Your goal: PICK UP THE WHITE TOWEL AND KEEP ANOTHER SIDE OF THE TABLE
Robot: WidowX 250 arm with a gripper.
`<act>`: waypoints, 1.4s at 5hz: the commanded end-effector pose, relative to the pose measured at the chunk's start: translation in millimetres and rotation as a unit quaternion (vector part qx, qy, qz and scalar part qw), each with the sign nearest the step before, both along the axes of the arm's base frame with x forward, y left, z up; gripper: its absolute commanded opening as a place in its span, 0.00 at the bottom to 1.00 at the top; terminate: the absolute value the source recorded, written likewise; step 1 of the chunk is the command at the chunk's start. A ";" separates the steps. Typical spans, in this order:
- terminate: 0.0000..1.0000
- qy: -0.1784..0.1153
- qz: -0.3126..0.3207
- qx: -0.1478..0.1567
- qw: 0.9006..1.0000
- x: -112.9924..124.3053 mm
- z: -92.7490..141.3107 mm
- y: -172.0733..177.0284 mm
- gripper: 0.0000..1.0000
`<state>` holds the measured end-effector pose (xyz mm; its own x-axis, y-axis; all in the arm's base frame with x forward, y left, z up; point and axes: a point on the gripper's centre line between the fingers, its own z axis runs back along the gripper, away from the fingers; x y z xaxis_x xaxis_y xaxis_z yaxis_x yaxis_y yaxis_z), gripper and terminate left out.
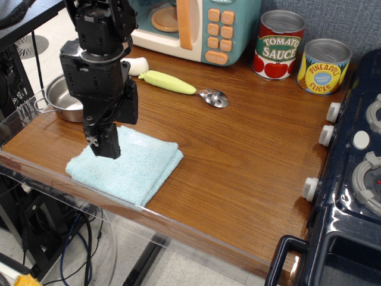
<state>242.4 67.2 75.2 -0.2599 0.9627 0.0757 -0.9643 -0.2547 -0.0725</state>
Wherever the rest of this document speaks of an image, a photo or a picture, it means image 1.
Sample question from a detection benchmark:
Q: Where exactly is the plush mushroom toy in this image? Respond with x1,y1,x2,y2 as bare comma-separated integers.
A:
121,57,149,76

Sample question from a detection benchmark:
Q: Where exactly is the light blue cloth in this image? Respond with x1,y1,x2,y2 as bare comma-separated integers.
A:
65,126,183,207

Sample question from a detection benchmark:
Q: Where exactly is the white stove knob top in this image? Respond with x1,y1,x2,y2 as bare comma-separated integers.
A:
326,102,341,123

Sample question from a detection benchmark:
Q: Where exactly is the tomato sauce can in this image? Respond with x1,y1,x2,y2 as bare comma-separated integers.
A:
252,10,306,80

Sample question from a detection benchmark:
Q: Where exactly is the black cable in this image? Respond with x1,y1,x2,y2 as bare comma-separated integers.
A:
41,208,105,286

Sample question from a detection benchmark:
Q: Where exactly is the small steel pot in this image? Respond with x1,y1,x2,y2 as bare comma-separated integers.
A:
34,74,83,123

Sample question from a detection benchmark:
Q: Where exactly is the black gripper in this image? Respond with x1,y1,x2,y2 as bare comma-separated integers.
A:
60,39,138,159

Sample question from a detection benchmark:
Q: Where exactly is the white stove knob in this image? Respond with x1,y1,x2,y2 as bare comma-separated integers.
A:
326,102,341,123
318,125,335,147
302,178,319,202

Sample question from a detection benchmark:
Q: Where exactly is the white stove knob middle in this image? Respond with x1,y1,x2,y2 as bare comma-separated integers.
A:
318,125,335,147

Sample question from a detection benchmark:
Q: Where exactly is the clear acrylic table guard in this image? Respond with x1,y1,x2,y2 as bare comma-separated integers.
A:
1,85,308,273

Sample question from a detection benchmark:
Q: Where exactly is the white stove knob bottom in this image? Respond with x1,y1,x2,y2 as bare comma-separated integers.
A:
302,178,319,202

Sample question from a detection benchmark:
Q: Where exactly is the blue cable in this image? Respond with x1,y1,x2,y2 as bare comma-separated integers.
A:
59,213,93,286

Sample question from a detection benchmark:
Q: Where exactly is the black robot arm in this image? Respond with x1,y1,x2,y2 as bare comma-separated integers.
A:
60,1,138,159

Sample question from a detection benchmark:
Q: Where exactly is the spoon with green handle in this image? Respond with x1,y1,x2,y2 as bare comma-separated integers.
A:
138,70,229,108

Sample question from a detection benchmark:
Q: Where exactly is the pineapple slices can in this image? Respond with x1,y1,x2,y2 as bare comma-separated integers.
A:
297,38,352,95

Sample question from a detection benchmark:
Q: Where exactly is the dark blue toy stove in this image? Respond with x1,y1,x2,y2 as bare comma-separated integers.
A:
266,49,380,285

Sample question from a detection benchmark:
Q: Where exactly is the black table leg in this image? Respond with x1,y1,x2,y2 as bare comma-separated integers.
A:
123,242,162,286

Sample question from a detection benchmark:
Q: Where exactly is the black desk frame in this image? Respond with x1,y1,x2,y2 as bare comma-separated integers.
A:
1,1,77,281

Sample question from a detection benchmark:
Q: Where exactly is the toy microwave teal cream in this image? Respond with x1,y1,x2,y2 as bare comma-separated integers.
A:
129,0,261,66

